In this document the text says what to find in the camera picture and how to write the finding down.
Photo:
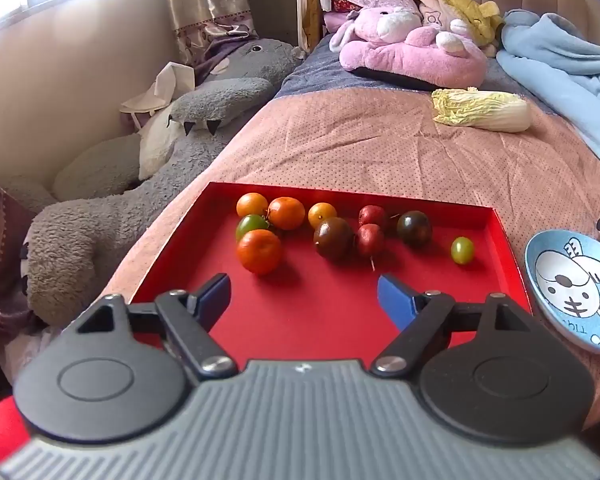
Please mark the light blue blanket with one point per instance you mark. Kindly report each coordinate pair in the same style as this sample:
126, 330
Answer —
555, 75

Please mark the red object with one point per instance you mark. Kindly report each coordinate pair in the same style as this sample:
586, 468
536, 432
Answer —
0, 435

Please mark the white tote bag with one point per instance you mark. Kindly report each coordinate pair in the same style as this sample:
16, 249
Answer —
165, 85

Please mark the orange tomato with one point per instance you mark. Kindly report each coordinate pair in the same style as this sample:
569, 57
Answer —
286, 213
322, 215
251, 205

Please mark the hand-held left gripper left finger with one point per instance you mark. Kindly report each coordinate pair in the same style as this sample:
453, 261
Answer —
215, 295

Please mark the small green grape tomato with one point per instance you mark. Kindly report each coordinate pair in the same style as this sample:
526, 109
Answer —
462, 250

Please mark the pink plush rabbit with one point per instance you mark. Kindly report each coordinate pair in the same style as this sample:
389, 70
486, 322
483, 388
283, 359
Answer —
415, 60

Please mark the brown patterned cloth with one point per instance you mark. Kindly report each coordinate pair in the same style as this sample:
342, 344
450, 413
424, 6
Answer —
0, 240

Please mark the blue cartoon-print plate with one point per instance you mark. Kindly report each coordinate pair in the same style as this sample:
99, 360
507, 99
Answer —
565, 285

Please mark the napa cabbage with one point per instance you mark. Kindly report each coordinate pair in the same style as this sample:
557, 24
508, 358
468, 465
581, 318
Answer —
480, 110

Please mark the purple patterned cloth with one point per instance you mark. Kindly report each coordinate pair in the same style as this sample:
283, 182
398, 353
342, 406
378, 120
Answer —
220, 52

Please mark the red tray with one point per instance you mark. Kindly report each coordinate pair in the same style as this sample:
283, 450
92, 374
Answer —
305, 300

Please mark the dark brown tomato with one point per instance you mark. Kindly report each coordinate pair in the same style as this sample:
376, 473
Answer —
333, 238
414, 228

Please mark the large orange-red tomato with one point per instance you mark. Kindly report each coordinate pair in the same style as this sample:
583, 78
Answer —
259, 251

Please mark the orange hanging cloth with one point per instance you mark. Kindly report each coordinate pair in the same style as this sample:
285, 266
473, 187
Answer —
310, 10

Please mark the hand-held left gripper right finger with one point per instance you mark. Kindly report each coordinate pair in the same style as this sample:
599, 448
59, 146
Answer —
395, 300

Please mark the red tomato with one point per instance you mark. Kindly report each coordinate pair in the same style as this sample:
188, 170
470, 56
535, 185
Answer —
371, 216
369, 240

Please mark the pink dotted bedspread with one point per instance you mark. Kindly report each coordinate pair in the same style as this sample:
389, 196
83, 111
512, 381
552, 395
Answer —
380, 150

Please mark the grey-blue blanket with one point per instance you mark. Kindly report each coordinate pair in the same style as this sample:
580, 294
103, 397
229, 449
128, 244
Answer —
320, 72

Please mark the patterned beige curtain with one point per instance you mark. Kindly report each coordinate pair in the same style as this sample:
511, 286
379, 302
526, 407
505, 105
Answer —
200, 0

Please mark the white plastic bag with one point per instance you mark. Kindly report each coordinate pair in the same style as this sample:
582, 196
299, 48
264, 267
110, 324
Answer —
25, 350

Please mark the large grey plush toy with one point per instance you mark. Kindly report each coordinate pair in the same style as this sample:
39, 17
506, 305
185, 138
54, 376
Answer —
105, 220

